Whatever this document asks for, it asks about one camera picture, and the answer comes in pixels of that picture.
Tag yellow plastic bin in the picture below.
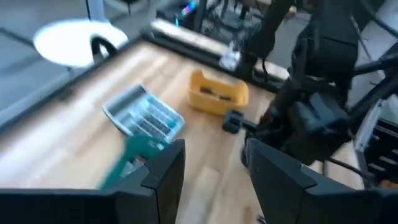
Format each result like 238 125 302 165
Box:
187 68 250 116

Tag green plastic bin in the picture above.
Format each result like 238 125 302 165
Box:
98 133 175 191

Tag computer case with RGB lights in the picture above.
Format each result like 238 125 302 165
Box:
154 0 206 32

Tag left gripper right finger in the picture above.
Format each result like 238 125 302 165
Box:
245 138 359 224

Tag white round disc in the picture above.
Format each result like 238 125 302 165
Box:
32 17 130 69

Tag silver desk calculator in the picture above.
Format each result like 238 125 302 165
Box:
101 82 187 145

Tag black aluminium table frame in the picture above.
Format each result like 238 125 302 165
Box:
0 27 292 138

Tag small silver battery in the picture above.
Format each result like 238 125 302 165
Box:
120 161 138 179

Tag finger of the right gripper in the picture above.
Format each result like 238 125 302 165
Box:
221 109 259 135

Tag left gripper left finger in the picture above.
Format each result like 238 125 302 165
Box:
114 138 187 224

